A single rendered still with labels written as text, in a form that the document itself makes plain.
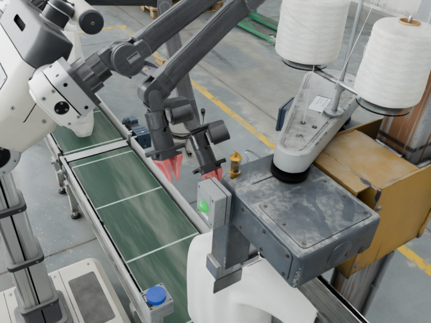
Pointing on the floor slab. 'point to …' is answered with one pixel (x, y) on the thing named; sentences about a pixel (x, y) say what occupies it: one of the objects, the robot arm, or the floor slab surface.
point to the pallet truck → (260, 27)
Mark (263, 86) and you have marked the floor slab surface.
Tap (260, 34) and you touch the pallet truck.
